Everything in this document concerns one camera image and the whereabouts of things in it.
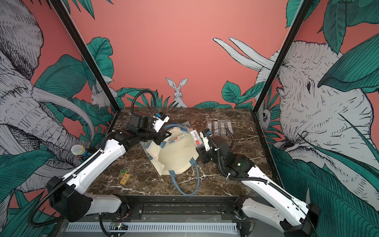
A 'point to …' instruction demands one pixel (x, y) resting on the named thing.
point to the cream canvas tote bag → (176, 155)
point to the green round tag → (123, 171)
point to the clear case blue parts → (230, 126)
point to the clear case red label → (196, 138)
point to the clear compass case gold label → (216, 128)
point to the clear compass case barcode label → (209, 125)
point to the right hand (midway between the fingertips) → (199, 144)
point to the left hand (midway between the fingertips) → (170, 131)
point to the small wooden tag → (125, 178)
